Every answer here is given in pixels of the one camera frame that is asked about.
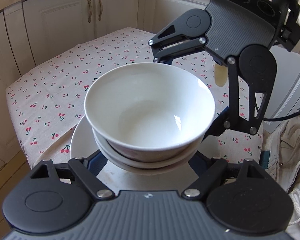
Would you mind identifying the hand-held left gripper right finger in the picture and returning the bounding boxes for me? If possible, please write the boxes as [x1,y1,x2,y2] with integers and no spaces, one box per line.
[182,152,268,200]

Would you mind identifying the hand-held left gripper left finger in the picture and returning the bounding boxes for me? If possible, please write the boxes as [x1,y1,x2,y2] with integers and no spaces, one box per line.
[31,150,115,200]

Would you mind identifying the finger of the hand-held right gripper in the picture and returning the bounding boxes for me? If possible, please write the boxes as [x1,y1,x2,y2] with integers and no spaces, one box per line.
[149,15,207,64]
[202,55,271,143]

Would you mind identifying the white bowl pink flowers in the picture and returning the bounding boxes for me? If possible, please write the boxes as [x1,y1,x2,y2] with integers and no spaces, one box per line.
[92,127,204,164]
[97,142,198,170]
[84,63,215,162]

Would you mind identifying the white fruit-print plate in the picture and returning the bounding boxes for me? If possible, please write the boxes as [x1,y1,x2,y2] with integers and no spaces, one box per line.
[70,114,217,197]

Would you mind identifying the white cabinet door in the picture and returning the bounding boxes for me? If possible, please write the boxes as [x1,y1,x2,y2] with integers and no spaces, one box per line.
[0,12,22,180]
[94,0,142,40]
[265,45,300,130]
[139,0,210,37]
[22,0,97,68]

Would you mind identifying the blue cloth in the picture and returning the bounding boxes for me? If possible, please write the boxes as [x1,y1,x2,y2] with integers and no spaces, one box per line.
[261,151,273,170]

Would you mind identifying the white fleece jacket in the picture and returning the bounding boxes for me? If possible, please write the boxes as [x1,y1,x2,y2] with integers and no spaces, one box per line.
[264,114,300,240]

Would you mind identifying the cherry-print tablecloth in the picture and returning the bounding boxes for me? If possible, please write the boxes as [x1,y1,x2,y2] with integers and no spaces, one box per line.
[5,27,264,170]

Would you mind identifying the narrow white cabinet panel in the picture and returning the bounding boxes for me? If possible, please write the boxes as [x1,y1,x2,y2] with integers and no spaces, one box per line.
[4,7,37,77]

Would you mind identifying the black cable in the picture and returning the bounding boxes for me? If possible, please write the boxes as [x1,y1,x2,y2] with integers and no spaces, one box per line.
[255,97,300,122]

